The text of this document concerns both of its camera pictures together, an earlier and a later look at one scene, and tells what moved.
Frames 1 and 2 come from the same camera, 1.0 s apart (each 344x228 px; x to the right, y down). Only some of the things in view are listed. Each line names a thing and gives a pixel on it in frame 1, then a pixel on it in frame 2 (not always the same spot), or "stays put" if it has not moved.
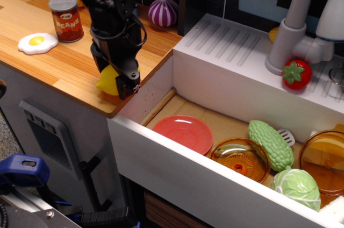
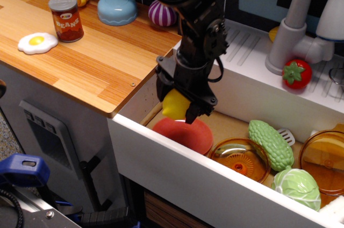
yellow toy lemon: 107,80 to 174,105
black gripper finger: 100,57 to 164,84
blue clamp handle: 23,171 stays put
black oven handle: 86,166 stays put
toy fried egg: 37,43 stays put
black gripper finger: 127,86 to 195,109
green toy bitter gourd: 279,156 stays put
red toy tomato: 296,74 stays put
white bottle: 330,24 stays put
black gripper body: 122,43 to 191,78
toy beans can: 64,8 stays put
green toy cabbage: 296,185 stays put
